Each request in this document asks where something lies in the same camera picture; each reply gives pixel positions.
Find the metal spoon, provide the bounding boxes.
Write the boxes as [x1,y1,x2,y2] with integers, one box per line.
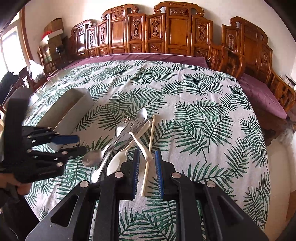
[90,107,149,183]
[82,128,135,167]

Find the light wooden chopstick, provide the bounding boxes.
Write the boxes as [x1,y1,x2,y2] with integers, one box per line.
[140,114,156,196]

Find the cream plastic fork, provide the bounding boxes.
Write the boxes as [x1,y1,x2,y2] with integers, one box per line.
[129,132,153,162]

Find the person's left hand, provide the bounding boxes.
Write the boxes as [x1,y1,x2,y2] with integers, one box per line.
[0,173,32,196]

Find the grey utensil tray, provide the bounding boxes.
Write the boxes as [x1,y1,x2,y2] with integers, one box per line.
[36,88,94,151]

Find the wooden dining chair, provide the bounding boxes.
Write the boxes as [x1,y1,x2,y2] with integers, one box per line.
[1,67,35,114]

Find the palm leaf tablecloth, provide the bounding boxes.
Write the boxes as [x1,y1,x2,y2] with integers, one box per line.
[25,60,270,240]

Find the stacked cardboard boxes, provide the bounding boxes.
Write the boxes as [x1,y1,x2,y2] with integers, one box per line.
[39,18,64,63]

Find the purple armchair cushion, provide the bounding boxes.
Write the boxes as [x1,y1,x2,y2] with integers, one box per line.
[239,73,287,119]

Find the carved wooden sofa bench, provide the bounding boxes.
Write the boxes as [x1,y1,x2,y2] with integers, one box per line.
[68,1,222,70]

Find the carved wooden armchair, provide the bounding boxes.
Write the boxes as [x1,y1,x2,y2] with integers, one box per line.
[220,16,296,114]

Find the window with wooden frame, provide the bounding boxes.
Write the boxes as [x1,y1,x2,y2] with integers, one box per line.
[1,8,32,77]

